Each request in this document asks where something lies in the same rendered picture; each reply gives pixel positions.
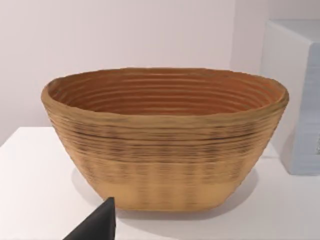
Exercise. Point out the brown woven basket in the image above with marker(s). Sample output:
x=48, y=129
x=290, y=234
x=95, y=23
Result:
x=165, y=155

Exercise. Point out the pale grey box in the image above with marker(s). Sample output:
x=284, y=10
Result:
x=297, y=100

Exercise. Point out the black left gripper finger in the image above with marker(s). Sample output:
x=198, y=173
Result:
x=101, y=222

